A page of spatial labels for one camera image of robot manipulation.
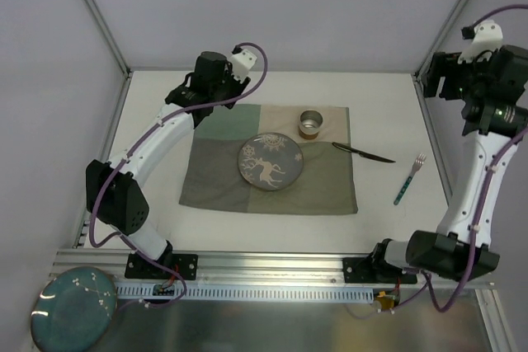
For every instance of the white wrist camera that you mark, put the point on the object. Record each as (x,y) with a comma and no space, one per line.
(242,62)
(485,38)

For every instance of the metal cup with cork base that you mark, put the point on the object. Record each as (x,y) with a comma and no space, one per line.
(310,123)

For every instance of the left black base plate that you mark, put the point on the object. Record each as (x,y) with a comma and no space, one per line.
(186,265)

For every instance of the green beige cloth placemat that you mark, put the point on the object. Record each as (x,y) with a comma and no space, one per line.
(325,187)

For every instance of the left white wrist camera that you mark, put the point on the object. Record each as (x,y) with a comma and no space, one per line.
(242,62)

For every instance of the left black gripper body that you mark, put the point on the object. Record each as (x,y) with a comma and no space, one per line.
(233,91)

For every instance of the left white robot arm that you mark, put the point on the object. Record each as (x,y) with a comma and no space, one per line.
(114,188)

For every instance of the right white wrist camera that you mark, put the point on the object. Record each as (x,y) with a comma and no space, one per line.
(485,38)

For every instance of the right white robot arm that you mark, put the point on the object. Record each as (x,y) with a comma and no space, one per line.
(459,249)

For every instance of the black table knife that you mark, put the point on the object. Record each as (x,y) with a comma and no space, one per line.
(369,156)

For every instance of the green handled fork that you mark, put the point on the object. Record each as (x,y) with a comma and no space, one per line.
(417,165)

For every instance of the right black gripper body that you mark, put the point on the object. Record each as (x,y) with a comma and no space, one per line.
(431,76)

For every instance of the aluminium mounting rail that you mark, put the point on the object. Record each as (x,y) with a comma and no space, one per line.
(224,268)

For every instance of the grey reindeer plate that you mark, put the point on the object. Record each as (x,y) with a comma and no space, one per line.
(270,161)

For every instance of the teal round stool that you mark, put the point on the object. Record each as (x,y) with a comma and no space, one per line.
(74,310)

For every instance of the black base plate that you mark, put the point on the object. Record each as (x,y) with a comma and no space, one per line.
(186,265)
(367,270)

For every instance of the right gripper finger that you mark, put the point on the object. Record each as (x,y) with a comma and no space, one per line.
(430,86)
(435,66)

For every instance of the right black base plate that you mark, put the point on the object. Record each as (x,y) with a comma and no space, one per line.
(367,270)

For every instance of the white slotted cable duct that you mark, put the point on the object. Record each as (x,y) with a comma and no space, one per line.
(246,293)

